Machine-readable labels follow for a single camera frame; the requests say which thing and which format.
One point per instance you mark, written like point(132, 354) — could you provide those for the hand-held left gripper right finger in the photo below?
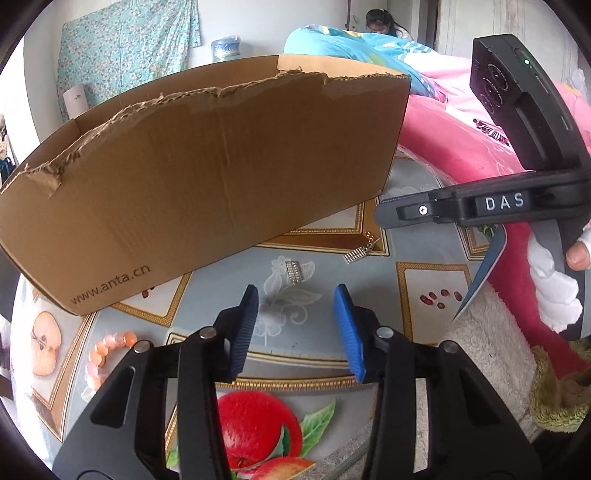
point(351, 332)

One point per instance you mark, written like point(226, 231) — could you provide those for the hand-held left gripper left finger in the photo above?
point(244, 332)

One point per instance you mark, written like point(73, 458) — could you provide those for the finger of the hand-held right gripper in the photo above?
point(415, 210)

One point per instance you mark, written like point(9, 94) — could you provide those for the brown cardboard box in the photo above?
point(207, 175)

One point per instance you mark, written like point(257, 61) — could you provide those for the person's right hand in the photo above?
point(554, 295)

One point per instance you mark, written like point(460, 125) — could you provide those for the fruit printed table cover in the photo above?
point(295, 323)

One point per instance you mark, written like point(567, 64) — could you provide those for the pink floral blanket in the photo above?
point(443, 129)

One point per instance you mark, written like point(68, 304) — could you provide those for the white wardrobe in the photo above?
point(461, 23)

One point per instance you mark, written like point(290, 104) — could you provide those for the white fleece garment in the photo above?
point(489, 350)

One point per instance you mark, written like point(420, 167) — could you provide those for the blue patterned pillow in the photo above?
point(351, 50)

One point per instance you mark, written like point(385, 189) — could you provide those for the white cylindrical bin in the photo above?
point(76, 104)

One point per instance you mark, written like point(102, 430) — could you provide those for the teal floral wall cloth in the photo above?
point(129, 46)

